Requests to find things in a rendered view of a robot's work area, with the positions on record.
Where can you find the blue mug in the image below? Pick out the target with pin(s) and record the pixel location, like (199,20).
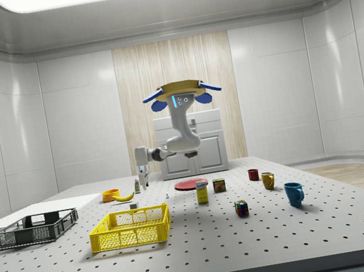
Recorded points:
(293,194)

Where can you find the yellow bowl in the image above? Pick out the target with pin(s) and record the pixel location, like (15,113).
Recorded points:
(108,196)

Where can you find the yellow mug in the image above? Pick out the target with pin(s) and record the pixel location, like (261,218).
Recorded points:
(267,181)

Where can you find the banana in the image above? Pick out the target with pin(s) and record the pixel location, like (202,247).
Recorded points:
(124,198)

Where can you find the dark grey basket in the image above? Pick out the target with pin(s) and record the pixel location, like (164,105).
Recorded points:
(41,232)

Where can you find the red plate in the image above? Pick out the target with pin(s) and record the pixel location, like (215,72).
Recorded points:
(187,185)

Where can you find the yellow basket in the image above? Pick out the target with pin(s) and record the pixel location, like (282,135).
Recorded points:
(129,237)

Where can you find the flat-sided can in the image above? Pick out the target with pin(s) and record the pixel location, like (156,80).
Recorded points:
(219,185)

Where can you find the small white bottle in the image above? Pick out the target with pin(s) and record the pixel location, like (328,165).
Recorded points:
(137,187)

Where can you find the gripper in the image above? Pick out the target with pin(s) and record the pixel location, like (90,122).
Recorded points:
(143,176)

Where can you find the puzzle cube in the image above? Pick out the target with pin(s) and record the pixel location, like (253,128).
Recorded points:
(241,208)

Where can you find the red mug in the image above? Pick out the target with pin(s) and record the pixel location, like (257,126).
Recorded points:
(253,175)

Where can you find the white board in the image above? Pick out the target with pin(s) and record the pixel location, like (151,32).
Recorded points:
(23,213)

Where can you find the grey cube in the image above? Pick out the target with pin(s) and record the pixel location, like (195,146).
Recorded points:
(134,206)

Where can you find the white cabinet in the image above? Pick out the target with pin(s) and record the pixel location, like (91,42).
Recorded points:
(206,153)

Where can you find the yellow box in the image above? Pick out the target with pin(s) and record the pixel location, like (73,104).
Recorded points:
(202,193)

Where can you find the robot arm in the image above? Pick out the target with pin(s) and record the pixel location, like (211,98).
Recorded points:
(182,125)

